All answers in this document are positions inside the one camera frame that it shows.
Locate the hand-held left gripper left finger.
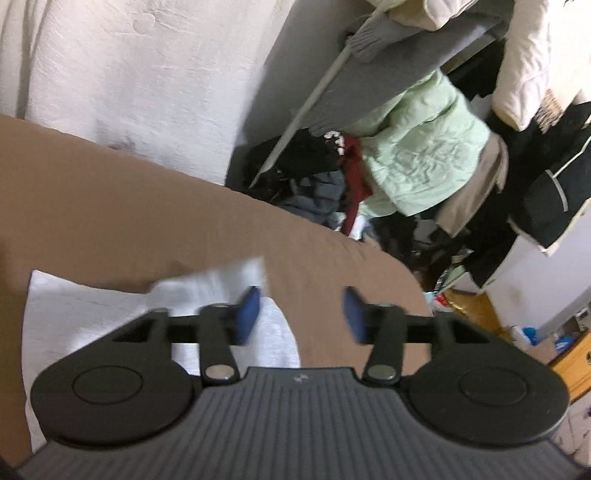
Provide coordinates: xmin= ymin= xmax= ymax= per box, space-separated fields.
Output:
xmin=110 ymin=285 xmax=261 ymax=387

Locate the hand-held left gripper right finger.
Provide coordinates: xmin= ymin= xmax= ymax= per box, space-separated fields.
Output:
xmin=343 ymin=286 xmax=491 ymax=387

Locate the white towel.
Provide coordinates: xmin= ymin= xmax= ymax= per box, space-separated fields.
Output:
xmin=21 ymin=256 xmax=303 ymax=455

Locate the pile of dark clothes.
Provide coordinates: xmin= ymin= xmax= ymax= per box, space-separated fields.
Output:
xmin=367 ymin=212 xmax=474 ymax=294

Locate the grey-blue jacket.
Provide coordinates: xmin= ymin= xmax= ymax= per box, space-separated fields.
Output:
xmin=281 ymin=170 xmax=348 ymax=228

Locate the red garment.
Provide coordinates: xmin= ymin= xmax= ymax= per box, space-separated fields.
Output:
xmin=339 ymin=134 xmax=376 ymax=237

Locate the black printed garment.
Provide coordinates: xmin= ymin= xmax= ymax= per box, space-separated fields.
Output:
xmin=248 ymin=129 xmax=352 ymax=186

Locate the beige garment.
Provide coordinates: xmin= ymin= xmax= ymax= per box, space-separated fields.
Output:
xmin=435 ymin=133 xmax=511 ymax=237

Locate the green quilted jacket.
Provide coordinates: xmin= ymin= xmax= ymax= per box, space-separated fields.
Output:
xmin=355 ymin=70 xmax=493 ymax=219

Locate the white rod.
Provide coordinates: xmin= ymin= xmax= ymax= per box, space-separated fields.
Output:
xmin=248 ymin=8 xmax=386 ymax=189

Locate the yellow wooden cabinet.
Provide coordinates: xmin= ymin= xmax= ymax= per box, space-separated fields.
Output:
xmin=549 ymin=318 xmax=591 ymax=403

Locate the black jacket with white trim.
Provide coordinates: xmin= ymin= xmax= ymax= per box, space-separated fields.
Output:
xmin=464 ymin=99 xmax=591 ymax=289

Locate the grey knit glove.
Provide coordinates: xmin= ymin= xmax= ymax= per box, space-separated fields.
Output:
xmin=345 ymin=13 xmax=419 ymax=64

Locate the cream quilted jacket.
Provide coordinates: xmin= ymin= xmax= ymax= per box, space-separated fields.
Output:
xmin=491 ymin=0 xmax=591 ymax=133

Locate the cream cloth pile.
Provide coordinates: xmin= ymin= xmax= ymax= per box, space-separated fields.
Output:
xmin=368 ymin=0 xmax=483 ymax=32

